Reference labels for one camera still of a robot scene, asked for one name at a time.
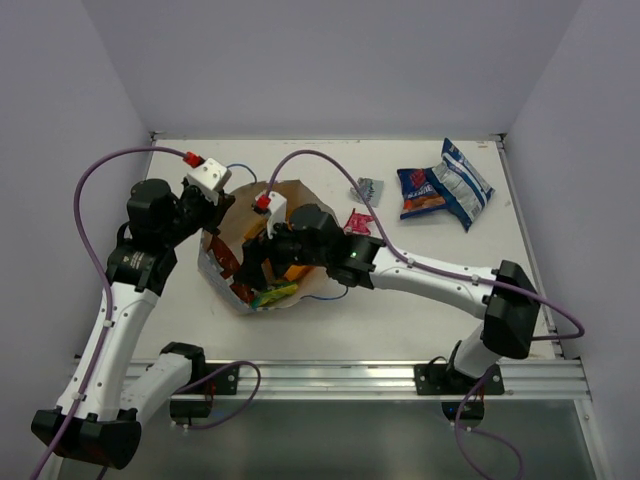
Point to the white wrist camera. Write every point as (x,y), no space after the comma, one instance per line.
(210,179)
(273,207)

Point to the aluminium front rail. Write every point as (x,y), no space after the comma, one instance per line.
(396,381)

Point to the blue checkered paper bag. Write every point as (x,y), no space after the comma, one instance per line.
(237,221)

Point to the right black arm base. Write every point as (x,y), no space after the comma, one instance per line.
(437,379)

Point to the yellow candy bag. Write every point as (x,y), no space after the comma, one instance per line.
(255,230)

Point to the red chips bag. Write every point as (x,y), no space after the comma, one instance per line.
(229,265)

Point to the pink candy packet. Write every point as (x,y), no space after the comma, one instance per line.
(358,223)

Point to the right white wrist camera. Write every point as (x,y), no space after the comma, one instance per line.
(273,207)

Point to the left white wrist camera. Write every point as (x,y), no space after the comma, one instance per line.
(210,179)

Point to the green yellow snack packet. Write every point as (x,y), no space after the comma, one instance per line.
(274,294)

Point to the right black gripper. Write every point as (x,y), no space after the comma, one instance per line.
(256,252)

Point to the blue Burts chips bag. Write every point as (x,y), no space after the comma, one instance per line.
(454,184)

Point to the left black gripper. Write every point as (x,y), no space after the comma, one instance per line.
(213,207)

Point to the grey small snack packet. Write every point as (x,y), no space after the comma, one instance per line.
(369,190)

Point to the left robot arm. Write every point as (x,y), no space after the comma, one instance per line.
(98,419)

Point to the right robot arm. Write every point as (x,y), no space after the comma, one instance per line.
(503,299)

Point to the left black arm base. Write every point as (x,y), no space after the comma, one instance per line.
(195,402)

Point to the orange snack bag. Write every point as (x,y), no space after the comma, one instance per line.
(296,273)

